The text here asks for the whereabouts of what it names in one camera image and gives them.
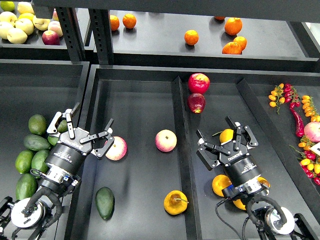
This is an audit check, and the green lime on shelf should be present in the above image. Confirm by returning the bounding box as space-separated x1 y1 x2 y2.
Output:
0 0 16 12

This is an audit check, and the pink apple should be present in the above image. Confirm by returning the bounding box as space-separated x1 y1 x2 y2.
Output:
155 129 177 153
105 136 127 161

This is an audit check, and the yellow pear lower left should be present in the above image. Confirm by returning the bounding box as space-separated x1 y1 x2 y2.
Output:
211 174 232 197

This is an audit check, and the orange shelf right small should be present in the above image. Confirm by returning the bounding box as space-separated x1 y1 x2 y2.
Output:
233 36 248 50

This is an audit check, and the orange on shelf centre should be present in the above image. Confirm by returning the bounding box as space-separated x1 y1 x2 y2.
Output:
184 29 199 46

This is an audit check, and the green avocado small centre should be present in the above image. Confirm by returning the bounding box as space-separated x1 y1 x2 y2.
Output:
47 135 59 146

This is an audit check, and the orange on shelf left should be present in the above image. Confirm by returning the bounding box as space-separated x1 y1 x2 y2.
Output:
109 15 120 31

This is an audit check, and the yellow pear top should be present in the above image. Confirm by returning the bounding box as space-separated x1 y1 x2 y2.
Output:
212 128 234 144

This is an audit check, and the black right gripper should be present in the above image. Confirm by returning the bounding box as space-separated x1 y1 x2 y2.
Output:
196 115 269 198

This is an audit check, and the black upper shelf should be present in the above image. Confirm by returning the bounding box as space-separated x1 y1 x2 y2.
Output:
111 12 320 73

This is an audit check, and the black left tray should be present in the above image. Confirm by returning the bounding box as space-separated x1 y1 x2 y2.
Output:
0 58 90 240

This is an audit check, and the dark green avocado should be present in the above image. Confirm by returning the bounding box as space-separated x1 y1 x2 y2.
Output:
95 186 115 220

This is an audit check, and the dark red apple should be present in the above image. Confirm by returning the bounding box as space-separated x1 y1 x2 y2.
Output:
187 93 206 114

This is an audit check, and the large orange on shelf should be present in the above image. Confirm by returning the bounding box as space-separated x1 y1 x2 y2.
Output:
224 17 243 36

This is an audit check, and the pink peach right edge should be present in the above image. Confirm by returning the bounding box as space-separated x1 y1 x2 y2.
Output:
304 121 320 143

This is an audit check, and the yellow pear with stem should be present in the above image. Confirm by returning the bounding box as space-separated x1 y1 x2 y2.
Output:
163 190 189 216

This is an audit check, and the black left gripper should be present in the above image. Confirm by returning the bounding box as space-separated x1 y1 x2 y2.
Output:
45 102 115 181

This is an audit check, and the green avocado top right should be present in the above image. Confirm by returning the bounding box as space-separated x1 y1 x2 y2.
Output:
57 119 68 133

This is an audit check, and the orange shelf front right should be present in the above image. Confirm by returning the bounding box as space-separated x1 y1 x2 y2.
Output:
222 41 243 55

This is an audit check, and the dark avocado middle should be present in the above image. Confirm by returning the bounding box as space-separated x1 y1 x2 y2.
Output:
23 134 51 152

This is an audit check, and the bright red apple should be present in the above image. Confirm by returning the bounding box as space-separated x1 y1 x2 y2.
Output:
188 73 210 95

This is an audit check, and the red apple on shelf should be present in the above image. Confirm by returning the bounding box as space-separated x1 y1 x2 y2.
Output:
42 30 60 46

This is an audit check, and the bright green avocado left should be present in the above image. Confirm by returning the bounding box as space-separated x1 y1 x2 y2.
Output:
15 149 34 174

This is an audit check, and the pink apple centre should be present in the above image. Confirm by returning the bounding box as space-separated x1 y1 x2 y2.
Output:
155 129 177 153

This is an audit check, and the orange cherry tomato bunch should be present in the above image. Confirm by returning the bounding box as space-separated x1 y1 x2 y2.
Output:
268 83 285 114

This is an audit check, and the pale yellow apple front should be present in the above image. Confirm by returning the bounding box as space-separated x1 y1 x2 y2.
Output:
7 28 28 44

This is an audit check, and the green avocado centre low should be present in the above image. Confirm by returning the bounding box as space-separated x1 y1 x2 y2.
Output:
31 149 50 173

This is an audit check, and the green avocado top left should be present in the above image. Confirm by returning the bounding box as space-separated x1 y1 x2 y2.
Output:
28 114 47 136

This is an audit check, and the red chili pepper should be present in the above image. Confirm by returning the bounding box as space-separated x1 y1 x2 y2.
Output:
289 102 305 138

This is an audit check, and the yellow pear lower right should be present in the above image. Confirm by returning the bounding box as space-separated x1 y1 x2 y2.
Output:
257 176 271 188

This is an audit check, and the black middle divided tray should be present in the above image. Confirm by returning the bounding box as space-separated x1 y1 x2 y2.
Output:
65 66 320 240

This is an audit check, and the yellow pear bottom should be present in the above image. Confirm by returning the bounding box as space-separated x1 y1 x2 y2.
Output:
232 199 246 211

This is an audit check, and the green avocado bottom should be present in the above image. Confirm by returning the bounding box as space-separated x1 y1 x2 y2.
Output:
15 173 38 200

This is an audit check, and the black shelf upright post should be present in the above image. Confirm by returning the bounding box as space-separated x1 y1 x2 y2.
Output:
88 8 115 65

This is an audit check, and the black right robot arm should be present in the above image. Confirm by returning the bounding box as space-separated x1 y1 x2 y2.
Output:
196 116 318 240

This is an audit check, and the pink apple left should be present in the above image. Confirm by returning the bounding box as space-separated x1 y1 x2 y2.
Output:
105 136 127 161

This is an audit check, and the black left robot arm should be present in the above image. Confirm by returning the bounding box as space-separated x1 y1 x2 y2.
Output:
0 103 114 240

